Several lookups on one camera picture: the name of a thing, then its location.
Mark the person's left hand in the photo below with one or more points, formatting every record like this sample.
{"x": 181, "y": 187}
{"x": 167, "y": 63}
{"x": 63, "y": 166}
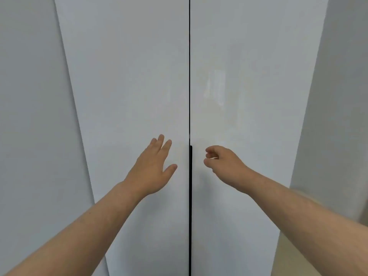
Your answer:
{"x": 149, "y": 171}

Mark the white refrigerator door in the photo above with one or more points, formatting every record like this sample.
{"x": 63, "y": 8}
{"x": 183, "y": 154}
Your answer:
{"x": 129, "y": 112}
{"x": 247, "y": 106}

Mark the person's left thumb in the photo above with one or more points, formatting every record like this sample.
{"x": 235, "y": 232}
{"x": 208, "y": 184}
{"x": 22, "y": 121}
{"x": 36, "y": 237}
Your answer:
{"x": 169, "y": 171}

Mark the person's left middle finger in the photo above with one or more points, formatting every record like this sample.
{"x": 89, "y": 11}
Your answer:
{"x": 159, "y": 141}

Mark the person's right hand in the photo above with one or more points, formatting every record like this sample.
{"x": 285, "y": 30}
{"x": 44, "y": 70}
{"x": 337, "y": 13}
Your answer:
{"x": 230, "y": 166}

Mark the person's right thumb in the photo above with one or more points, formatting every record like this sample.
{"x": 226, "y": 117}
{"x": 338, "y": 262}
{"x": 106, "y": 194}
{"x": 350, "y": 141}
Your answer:
{"x": 209, "y": 163}

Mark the person's right forearm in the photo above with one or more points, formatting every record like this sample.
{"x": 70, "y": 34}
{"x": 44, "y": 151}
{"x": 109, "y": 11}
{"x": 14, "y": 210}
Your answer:
{"x": 310, "y": 224}

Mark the person's left forearm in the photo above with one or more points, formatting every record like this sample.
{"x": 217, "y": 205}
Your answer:
{"x": 77, "y": 232}

